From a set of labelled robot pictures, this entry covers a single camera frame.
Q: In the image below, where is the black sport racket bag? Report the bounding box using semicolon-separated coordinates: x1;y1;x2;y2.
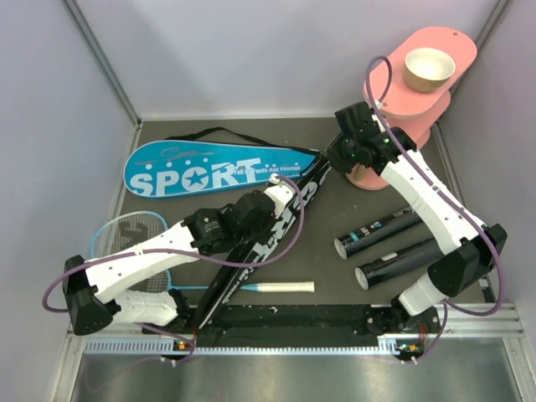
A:
191;135;343;329

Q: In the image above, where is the black shuttlecock tube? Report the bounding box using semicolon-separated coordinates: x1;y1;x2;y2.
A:
355;239;442;290
333;207;422;260

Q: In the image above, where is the blue sport racket bag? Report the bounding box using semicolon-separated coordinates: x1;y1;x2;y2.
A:
123;126;318;199

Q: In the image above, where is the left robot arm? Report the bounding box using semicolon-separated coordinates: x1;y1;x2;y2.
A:
62;187;292;336

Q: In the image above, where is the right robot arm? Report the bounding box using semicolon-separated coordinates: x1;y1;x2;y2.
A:
322;101;507;332

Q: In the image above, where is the white badminton racket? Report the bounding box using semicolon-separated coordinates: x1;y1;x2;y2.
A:
133;269;316;293

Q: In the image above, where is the blue badminton racket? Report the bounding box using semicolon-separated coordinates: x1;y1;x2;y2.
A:
90;211;168;259

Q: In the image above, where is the pink three-tier shelf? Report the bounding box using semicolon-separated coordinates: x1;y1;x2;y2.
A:
345;26;479;192

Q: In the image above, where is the gold white bowl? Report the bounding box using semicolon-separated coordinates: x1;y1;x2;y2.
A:
403;48;456;93

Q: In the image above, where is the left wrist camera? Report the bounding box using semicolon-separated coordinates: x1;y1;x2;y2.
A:
264;173;295;216

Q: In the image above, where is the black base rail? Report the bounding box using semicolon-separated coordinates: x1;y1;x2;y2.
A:
83;303;441;361

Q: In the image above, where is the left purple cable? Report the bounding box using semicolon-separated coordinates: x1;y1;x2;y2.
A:
41;174;307;314

